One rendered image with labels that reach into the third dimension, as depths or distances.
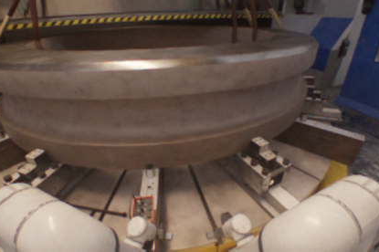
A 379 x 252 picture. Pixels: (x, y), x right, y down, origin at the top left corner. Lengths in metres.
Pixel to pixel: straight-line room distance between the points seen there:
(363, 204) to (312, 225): 0.12
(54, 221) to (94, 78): 1.19
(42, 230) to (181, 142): 1.34
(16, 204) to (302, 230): 0.55
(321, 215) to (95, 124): 1.72
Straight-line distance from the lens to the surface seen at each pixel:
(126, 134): 1.77
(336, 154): 2.95
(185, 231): 1.86
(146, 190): 1.67
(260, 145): 1.92
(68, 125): 2.04
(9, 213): 0.53
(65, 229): 0.45
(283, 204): 1.98
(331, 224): 0.46
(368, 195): 0.55
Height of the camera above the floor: 1.90
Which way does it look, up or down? 30 degrees down
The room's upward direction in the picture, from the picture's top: 1 degrees counter-clockwise
